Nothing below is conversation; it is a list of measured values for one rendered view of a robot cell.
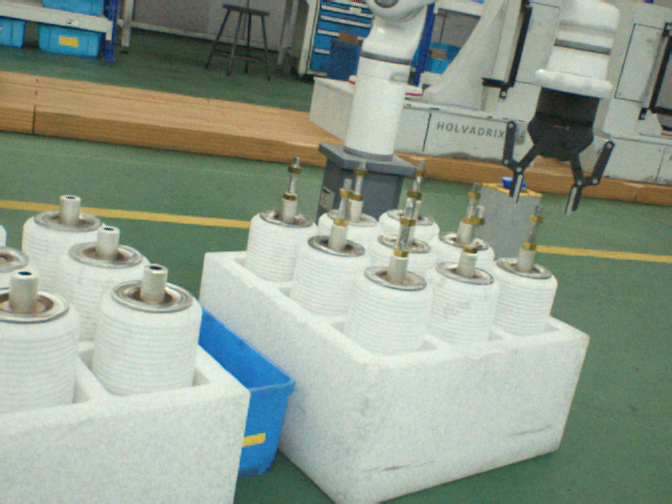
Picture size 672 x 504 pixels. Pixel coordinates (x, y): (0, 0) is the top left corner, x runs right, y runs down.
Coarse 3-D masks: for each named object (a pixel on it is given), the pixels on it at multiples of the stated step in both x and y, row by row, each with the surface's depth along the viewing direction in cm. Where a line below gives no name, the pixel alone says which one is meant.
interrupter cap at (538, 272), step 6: (504, 258) 112; (498, 264) 109; (504, 264) 109; (510, 264) 111; (534, 264) 112; (504, 270) 108; (510, 270) 107; (516, 270) 108; (534, 270) 110; (540, 270) 110; (546, 270) 110; (522, 276) 106; (528, 276) 106; (534, 276) 106; (540, 276) 107; (546, 276) 107
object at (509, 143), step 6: (510, 120) 105; (510, 126) 105; (510, 132) 105; (510, 138) 105; (504, 144) 106; (510, 144) 105; (504, 150) 106; (510, 150) 106; (504, 156) 106; (510, 156) 106; (504, 162) 106; (510, 162) 106
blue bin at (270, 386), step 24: (216, 336) 108; (240, 336) 104; (216, 360) 108; (240, 360) 103; (264, 360) 99; (264, 384) 99; (288, 384) 93; (264, 408) 93; (264, 432) 94; (240, 456) 93; (264, 456) 96
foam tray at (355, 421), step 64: (256, 320) 105; (320, 320) 98; (320, 384) 95; (384, 384) 88; (448, 384) 95; (512, 384) 103; (320, 448) 95; (384, 448) 92; (448, 448) 100; (512, 448) 108
